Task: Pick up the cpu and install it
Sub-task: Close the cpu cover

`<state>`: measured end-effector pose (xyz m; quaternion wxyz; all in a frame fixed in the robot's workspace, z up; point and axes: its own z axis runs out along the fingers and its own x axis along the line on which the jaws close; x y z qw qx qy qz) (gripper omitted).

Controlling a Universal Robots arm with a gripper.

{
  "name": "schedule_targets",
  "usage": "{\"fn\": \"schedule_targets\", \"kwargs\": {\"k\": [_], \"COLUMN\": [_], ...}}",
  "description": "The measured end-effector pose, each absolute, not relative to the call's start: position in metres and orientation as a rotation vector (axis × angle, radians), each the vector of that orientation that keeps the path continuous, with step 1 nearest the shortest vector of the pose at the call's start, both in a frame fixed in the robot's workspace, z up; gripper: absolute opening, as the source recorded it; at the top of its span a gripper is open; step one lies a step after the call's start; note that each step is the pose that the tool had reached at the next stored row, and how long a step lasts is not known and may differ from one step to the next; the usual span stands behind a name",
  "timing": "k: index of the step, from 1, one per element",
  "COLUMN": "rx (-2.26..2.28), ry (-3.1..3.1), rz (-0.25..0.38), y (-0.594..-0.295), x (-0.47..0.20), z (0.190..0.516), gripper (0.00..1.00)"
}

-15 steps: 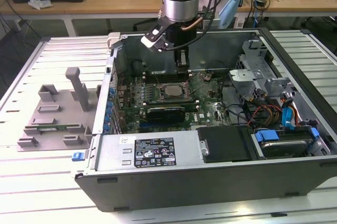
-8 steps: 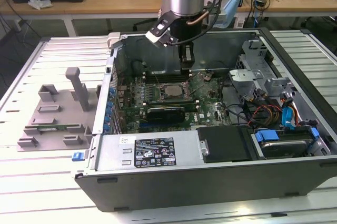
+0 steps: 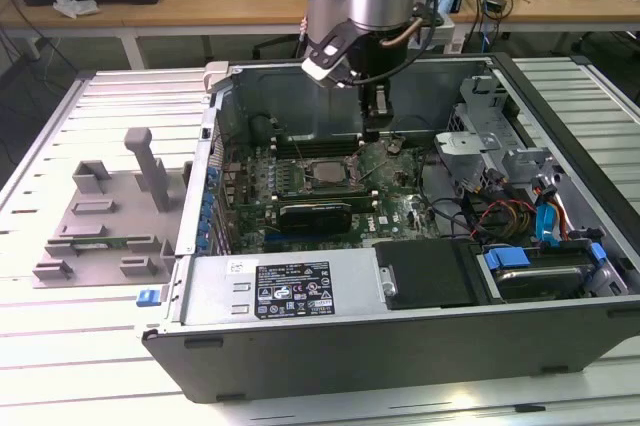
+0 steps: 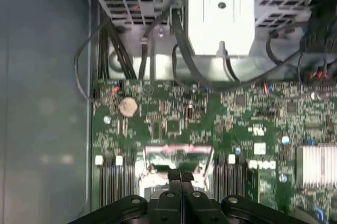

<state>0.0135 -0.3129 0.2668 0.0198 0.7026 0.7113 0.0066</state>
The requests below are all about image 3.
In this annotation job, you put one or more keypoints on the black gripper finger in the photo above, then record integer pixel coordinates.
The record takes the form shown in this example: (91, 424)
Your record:
(372, 121)

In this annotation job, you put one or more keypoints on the silver CPU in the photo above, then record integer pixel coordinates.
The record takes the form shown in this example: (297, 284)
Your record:
(327, 172)

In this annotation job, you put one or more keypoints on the thin metal locking lever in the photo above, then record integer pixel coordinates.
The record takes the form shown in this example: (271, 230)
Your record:
(300, 153)

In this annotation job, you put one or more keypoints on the CPU socket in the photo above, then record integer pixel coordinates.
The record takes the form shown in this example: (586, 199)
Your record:
(327, 187)

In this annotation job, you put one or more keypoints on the round coin battery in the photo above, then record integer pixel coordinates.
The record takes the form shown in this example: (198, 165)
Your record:
(393, 146)

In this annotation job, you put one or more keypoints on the RAM slot with white clips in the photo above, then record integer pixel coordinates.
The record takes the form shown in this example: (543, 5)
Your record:
(320, 195)
(320, 146)
(365, 204)
(320, 137)

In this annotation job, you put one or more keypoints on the green motherboard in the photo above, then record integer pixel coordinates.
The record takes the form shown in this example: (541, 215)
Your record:
(385, 201)

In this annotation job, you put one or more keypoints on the silver drive cage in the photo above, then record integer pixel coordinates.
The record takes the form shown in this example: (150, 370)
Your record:
(467, 143)

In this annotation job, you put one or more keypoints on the black graphics card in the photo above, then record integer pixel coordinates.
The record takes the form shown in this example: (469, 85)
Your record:
(315, 218)

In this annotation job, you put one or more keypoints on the small black device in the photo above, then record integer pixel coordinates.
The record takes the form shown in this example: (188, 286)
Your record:
(496, 5)

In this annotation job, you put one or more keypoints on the silver rear port block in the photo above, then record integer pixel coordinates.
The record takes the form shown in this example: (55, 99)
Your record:
(231, 192)
(231, 169)

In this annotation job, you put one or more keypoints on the black drive bay cover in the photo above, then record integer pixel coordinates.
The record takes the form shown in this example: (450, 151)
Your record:
(425, 273)

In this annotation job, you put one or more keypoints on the long wooden desk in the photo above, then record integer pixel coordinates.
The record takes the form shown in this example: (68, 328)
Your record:
(200, 11)

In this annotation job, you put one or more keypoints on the silver power supply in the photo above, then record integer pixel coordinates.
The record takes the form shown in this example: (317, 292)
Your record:
(215, 291)

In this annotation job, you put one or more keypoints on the hard disk in blue carrier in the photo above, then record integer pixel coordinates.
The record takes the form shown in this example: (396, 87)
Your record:
(540, 283)

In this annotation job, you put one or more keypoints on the grey open PC case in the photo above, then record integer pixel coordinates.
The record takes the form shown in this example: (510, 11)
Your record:
(350, 361)

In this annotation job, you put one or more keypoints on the grey parts rack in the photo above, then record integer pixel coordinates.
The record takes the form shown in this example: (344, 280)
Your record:
(135, 221)

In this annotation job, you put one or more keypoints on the green RAM stick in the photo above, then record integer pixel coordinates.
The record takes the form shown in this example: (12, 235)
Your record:
(115, 242)

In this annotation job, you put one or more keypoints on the blue case latch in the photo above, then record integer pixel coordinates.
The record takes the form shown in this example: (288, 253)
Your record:
(148, 297)

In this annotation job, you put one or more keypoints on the white crumpled paper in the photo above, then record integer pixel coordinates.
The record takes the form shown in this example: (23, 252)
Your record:
(75, 5)

